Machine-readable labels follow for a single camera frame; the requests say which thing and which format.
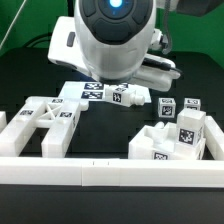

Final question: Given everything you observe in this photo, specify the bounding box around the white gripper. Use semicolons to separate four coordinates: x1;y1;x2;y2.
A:
48;16;87;74

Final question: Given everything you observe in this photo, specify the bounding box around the white chair nut peg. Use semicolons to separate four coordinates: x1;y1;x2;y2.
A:
105;86;145;107

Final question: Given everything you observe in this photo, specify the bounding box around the white chair seat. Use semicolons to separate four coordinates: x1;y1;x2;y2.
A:
128;122;206;160

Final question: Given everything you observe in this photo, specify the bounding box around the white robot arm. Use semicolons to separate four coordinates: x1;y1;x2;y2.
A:
48;0;224;90

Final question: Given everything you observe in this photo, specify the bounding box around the white part at left edge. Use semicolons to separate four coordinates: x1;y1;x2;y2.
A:
0;111;7;133

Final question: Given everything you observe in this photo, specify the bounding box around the white chair back frame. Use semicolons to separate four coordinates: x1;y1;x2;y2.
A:
0;96;89;158

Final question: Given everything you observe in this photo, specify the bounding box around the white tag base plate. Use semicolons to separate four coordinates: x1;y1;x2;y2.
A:
59;81;151;103

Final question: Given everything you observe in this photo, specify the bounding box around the white obstacle fence wall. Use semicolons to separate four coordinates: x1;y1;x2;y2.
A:
0;122;224;188

